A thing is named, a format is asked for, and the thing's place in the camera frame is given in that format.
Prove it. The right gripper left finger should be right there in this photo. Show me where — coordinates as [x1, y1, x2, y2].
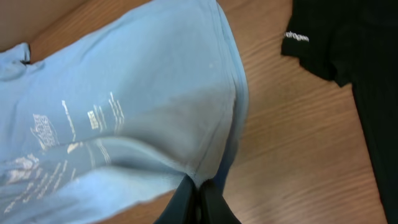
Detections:
[154, 175, 197, 224]

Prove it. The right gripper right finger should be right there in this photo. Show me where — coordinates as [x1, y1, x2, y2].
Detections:
[198, 180, 241, 224]

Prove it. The light blue printed t-shirt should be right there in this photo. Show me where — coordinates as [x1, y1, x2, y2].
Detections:
[1, 0, 248, 223]

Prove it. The black t-shirt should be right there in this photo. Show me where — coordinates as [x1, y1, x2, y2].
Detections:
[281, 0, 397, 223]

